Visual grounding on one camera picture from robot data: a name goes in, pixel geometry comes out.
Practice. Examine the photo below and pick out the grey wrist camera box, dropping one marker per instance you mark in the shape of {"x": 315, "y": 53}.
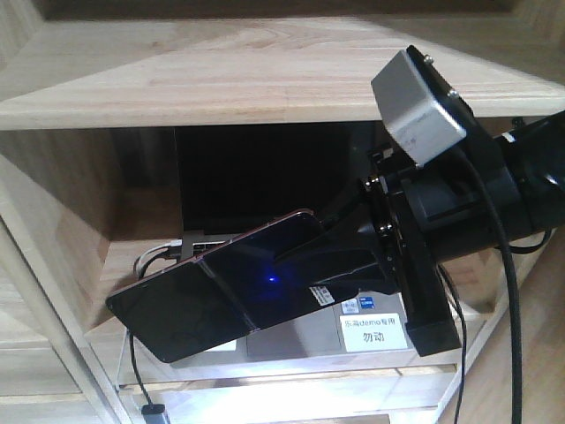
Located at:
{"x": 411, "y": 113}

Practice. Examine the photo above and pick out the grey usb hub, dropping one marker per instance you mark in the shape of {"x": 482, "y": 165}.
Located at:
{"x": 155, "y": 414}

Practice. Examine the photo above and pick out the silver laptop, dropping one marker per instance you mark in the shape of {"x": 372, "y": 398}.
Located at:
{"x": 234, "y": 178}

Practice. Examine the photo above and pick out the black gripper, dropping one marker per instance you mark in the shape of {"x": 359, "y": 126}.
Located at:
{"x": 462, "y": 202}

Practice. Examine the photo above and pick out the white paper label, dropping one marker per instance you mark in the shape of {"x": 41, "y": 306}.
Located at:
{"x": 373, "y": 332}

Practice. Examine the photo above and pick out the black foldable phone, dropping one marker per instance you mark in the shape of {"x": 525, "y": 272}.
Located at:
{"x": 230, "y": 291}

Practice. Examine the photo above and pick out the wooden shelf unit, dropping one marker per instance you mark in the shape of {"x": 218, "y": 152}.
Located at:
{"x": 91, "y": 92}

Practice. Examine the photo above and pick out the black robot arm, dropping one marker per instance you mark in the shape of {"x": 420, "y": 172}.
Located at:
{"x": 534, "y": 154}

